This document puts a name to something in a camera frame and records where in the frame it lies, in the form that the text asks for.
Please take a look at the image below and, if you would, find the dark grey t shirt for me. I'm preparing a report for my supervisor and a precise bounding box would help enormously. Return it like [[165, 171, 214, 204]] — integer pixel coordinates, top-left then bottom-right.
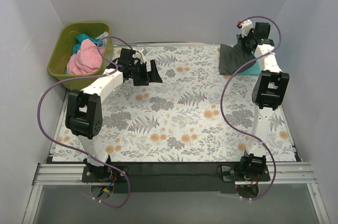
[[219, 41, 255, 75]]

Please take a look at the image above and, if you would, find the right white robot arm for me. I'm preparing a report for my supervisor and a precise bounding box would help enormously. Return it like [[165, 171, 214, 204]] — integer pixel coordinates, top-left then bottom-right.
[[237, 20, 289, 182]]

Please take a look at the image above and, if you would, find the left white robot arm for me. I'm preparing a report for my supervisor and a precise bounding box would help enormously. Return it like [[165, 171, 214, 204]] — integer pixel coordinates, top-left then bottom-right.
[[65, 48, 163, 182]]

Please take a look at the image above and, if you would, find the folded teal t shirt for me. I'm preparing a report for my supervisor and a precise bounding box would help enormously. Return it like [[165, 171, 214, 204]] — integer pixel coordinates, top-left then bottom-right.
[[235, 51, 260, 75]]

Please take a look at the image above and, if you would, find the white plastic bag in bin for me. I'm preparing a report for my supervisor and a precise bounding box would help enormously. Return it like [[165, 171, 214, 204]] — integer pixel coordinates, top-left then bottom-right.
[[97, 31, 108, 40]]

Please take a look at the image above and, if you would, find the pink t shirt in bin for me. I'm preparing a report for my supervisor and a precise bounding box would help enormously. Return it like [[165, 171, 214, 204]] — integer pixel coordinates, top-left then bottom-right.
[[66, 39, 105, 75]]

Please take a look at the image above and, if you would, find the floral patterned table mat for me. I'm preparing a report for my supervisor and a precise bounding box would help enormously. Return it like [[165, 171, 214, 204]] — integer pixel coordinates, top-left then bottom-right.
[[50, 44, 295, 163]]

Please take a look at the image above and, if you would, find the green plastic laundry bin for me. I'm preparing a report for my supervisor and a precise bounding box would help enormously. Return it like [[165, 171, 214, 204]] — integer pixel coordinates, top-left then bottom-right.
[[47, 22, 111, 90]]

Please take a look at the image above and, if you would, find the teal cloth in bin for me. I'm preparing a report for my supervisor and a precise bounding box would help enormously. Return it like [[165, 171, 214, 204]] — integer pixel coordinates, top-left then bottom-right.
[[73, 34, 105, 54]]

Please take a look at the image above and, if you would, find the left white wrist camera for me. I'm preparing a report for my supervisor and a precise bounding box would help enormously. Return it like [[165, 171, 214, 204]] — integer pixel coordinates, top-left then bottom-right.
[[134, 49, 147, 64]]

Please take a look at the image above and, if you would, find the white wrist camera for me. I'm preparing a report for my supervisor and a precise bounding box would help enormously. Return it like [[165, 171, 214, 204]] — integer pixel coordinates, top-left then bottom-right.
[[237, 20, 253, 38], [134, 49, 147, 64]]

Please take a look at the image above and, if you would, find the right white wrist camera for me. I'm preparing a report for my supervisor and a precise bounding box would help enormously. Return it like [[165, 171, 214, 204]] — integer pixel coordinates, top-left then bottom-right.
[[237, 20, 253, 38]]

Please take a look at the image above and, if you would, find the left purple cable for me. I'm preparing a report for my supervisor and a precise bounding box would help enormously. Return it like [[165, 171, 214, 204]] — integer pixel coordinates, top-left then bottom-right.
[[37, 36, 137, 208]]

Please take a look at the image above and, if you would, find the purple cable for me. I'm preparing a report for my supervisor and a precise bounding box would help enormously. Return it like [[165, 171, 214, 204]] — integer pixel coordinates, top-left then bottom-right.
[[37, 36, 137, 208], [220, 15, 284, 201]]

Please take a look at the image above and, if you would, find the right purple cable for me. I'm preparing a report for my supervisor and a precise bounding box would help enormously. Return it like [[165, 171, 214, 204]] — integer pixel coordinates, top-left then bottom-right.
[[220, 15, 284, 201]]

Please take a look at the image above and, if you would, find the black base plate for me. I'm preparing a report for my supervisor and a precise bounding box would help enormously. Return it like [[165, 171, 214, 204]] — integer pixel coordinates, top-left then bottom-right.
[[82, 162, 272, 193]]

